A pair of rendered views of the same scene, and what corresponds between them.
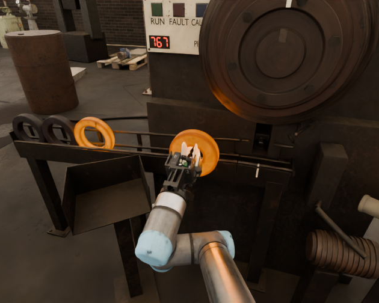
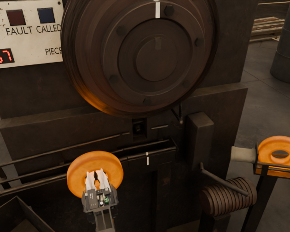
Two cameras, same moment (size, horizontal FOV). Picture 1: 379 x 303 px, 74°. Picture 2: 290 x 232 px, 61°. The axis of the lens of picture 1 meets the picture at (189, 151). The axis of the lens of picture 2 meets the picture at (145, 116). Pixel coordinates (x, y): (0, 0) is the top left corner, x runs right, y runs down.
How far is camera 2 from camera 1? 0.24 m
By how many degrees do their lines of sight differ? 28
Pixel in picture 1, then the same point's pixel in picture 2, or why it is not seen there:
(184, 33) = (31, 43)
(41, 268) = not seen: outside the picture
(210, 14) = (70, 26)
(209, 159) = (114, 176)
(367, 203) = (236, 153)
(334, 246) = (224, 195)
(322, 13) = (186, 20)
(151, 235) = not seen: outside the picture
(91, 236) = not seen: outside the picture
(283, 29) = (157, 38)
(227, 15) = (93, 26)
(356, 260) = (240, 198)
